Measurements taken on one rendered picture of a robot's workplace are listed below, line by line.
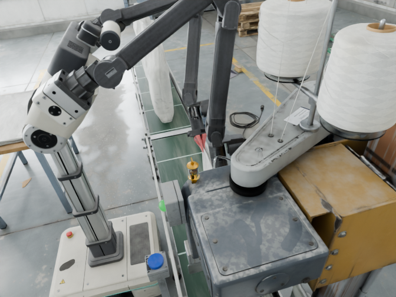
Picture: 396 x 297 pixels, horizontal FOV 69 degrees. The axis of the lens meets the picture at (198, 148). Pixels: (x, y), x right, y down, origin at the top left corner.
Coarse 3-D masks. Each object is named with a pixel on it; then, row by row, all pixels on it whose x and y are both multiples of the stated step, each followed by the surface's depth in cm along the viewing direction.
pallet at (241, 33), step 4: (252, 24) 590; (256, 24) 588; (240, 28) 573; (252, 28) 570; (256, 28) 572; (240, 32) 570; (244, 32) 572; (256, 32) 584; (240, 36) 574; (244, 36) 576
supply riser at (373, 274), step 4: (380, 268) 93; (372, 272) 96; (376, 272) 95; (368, 276) 99; (372, 276) 96; (376, 276) 96; (368, 280) 99; (372, 280) 98; (364, 284) 102; (368, 284) 100; (360, 288) 104; (364, 288) 102; (368, 288) 101; (360, 292) 104; (364, 292) 103; (360, 296) 105
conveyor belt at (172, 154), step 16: (160, 144) 245; (176, 144) 243; (192, 144) 242; (160, 160) 228; (176, 160) 227; (160, 176) 214; (176, 176) 212; (176, 240) 169; (192, 288) 146; (208, 288) 146
